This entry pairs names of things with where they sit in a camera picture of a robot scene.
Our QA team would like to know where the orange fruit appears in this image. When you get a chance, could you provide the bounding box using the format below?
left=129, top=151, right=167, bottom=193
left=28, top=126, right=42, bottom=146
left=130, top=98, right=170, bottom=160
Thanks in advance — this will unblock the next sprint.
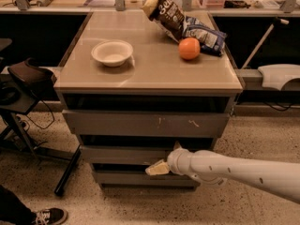
left=178, top=37, right=201, bottom=60

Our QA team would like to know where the grey three-drawer cabinet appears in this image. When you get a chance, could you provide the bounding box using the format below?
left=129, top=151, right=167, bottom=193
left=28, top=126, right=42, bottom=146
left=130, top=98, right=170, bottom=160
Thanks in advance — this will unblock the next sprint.
left=54, top=10, right=243, bottom=174

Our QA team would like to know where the black white sneaker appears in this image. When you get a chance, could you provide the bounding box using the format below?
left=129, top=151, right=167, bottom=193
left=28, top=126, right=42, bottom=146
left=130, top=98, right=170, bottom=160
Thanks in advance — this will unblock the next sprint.
left=32, top=207, right=68, bottom=225

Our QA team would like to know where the grey top drawer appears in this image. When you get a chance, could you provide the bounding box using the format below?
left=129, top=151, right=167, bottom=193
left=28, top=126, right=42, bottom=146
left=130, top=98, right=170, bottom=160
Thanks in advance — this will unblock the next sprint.
left=63, top=110, right=229, bottom=138

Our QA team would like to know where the grey bottom drawer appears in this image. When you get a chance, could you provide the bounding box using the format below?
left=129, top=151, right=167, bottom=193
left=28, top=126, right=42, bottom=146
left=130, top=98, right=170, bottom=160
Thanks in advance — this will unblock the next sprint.
left=92, top=171, right=199, bottom=187

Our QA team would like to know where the blue white snack bag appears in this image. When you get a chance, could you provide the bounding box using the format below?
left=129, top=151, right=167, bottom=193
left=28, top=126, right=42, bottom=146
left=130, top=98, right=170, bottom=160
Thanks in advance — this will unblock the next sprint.
left=182, top=16, right=227, bottom=56

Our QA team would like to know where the white paper bowl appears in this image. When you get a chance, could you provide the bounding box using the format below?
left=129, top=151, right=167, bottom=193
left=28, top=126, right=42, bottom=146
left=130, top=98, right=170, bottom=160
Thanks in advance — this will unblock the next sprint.
left=91, top=40, right=133, bottom=68

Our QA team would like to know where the brown padded device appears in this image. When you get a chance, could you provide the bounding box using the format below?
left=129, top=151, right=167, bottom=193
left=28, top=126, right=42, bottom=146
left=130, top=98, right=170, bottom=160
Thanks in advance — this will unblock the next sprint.
left=7, top=59, right=56, bottom=97

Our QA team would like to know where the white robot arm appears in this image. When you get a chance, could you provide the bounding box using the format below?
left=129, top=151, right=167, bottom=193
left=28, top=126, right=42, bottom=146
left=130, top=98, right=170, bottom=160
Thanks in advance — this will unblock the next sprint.
left=145, top=142, right=300, bottom=203

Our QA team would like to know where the black cable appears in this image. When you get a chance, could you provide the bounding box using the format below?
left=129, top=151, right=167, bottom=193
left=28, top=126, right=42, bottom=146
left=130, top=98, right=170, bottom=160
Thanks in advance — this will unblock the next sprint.
left=25, top=91, right=56, bottom=130

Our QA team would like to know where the brown chip bag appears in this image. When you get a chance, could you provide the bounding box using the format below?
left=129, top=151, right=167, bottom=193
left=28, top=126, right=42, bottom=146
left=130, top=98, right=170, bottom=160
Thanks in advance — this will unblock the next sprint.
left=142, top=0, right=185, bottom=42

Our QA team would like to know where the dark trouser leg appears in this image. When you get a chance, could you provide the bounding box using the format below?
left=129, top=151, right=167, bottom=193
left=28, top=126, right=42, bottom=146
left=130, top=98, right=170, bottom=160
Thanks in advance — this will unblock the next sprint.
left=0, top=185, right=36, bottom=225

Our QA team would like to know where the grey drawer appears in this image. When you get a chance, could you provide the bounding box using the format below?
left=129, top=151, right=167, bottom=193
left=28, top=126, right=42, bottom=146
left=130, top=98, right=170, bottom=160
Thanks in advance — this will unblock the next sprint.
left=63, top=110, right=229, bottom=138
left=81, top=146, right=171, bottom=165
left=92, top=171, right=199, bottom=187

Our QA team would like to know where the white stick with handle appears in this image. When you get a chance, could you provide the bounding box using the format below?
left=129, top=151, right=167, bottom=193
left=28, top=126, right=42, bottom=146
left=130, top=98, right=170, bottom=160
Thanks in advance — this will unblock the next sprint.
left=242, top=18, right=290, bottom=69

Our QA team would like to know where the white curved shell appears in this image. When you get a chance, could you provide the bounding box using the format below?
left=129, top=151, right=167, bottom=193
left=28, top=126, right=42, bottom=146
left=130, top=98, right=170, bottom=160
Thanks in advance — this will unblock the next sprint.
left=258, top=64, right=300, bottom=91

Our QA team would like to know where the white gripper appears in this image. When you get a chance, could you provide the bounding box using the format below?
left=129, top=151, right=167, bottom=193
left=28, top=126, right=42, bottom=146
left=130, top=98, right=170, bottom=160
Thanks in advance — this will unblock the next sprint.
left=145, top=141, right=193, bottom=176

